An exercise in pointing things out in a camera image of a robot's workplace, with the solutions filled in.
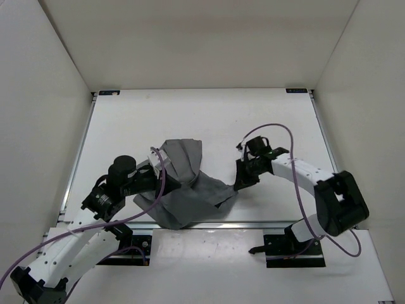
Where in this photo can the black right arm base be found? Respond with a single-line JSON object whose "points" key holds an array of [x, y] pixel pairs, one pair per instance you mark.
{"points": [[284, 251]]}

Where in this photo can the aluminium front table rail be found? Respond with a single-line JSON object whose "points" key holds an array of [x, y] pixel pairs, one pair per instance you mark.
{"points": [[217, 225]]}

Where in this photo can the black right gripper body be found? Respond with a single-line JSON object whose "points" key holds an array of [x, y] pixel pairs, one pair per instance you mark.
{"points": [[253, 165]]}

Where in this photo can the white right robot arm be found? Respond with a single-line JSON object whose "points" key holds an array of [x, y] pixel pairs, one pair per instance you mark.
{"points": [[338, 200]]}

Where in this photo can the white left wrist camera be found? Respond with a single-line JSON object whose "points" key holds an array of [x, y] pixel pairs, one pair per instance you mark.
{"points": [[158, 159]]}

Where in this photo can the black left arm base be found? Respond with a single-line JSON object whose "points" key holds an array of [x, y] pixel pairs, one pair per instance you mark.
{"points": [[132, 249]]}

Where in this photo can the blue label right corner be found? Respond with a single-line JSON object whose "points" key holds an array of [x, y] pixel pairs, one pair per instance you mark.
{"points": [[296, 91]]}

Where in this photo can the blue label left corner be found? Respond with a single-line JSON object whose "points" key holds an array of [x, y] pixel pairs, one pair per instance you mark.
{"points": [[109, 92]]}

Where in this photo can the blue label corner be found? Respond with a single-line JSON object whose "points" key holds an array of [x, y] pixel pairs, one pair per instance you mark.
{"points": [[296, 91], [109, 92]]}

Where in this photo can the grey pleated skirt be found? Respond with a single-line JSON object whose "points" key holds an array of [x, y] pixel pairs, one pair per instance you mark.
{"points": [[200, 196]]}

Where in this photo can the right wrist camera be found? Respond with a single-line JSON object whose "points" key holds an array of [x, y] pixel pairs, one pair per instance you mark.
{"points": [[241, 147]]}

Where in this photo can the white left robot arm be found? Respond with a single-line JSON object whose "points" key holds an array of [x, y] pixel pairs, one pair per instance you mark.
{"points": [[93, 234]]}

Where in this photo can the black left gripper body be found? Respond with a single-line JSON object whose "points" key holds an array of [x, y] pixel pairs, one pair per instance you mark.
{"points": [[146, 177]]}

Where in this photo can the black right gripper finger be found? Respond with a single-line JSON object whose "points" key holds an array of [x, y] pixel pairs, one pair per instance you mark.
{"points": [[245, 182], [240, 172]]}

